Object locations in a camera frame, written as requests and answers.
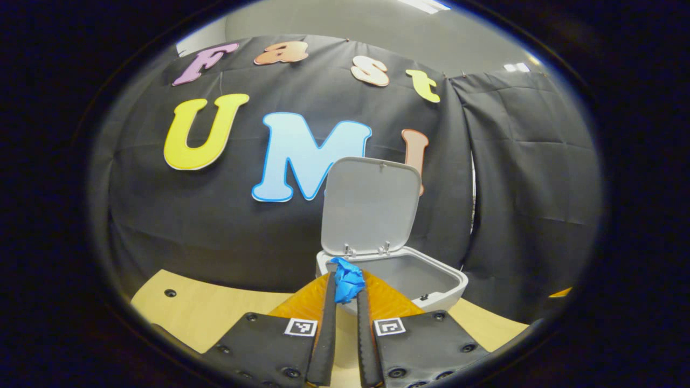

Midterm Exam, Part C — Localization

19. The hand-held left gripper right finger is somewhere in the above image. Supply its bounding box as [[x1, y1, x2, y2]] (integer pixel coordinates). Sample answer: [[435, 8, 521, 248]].
[[356, 271, 490, 388]]

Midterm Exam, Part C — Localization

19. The black backdrop cloth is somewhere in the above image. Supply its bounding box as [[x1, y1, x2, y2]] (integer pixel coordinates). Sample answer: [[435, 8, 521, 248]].
[[105, 35, 602, 324]]

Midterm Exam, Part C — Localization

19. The white desktop garbage bin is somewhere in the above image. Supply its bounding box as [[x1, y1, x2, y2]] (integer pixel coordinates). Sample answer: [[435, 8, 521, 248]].
[[316, 157, 468, 370]]

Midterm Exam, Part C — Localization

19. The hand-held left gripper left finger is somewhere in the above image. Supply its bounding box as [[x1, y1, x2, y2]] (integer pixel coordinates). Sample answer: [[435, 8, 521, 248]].
[[202, 272, 339, 388]]

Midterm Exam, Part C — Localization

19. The wooden desktop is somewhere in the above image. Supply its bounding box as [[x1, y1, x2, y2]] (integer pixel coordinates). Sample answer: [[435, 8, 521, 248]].
[[131, 269, 530, 388]]

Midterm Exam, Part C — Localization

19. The blue paper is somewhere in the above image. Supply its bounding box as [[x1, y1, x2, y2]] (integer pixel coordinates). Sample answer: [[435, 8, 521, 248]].
[[330, 257, 366, 304]]

